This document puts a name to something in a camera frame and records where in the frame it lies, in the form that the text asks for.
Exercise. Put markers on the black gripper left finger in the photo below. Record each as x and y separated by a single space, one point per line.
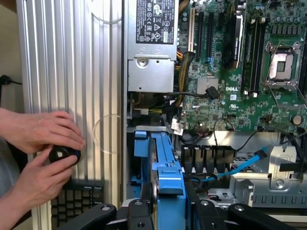
141 215

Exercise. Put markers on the green motherboard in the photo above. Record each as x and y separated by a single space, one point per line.
216 107

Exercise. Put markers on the silver metal drive cage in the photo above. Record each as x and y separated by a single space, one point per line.
283 155

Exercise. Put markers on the person right hand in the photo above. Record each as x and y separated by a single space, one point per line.
40 179

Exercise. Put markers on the black keyboard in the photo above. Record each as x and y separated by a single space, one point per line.
76 201

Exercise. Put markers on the CPU socket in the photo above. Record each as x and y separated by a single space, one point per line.
283 64

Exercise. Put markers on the black plastic air shroud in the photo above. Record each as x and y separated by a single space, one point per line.
208 155

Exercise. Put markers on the person left hand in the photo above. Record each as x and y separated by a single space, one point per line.
43 129

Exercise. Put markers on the open grey PC case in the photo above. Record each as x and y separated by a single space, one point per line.
227 137

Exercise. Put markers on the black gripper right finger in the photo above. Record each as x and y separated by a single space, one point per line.
208 215

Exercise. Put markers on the silver finned heatsink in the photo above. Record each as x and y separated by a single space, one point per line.
204 83

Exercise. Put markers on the silver power supply unit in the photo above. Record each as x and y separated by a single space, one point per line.
151 72

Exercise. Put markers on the round coin battery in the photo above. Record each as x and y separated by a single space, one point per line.
297 119

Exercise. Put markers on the person grey shirt torso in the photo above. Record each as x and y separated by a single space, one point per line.
8 167

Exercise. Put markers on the black graphics card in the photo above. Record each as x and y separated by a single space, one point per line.
230 43

